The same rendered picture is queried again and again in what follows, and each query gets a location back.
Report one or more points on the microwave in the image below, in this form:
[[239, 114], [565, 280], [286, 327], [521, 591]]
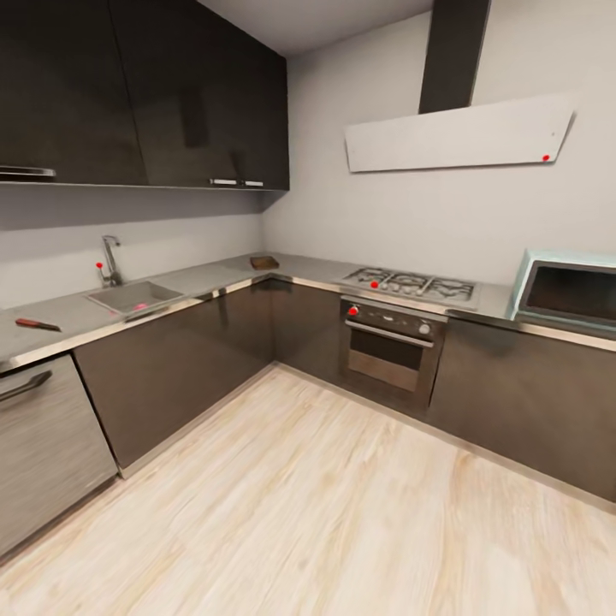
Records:
[[577, 286]]

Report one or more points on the burner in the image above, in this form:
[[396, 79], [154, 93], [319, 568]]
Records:
[[464, 294]]

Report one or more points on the range hood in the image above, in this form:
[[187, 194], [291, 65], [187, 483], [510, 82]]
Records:
[[449, 132]]

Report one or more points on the dishwasher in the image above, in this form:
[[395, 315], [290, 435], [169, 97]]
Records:
[[53, 454]]

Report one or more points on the oven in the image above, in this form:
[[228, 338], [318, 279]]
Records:
[[389, 348]]

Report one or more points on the drop in sink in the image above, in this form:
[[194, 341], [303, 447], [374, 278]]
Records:
[[124, 298]]

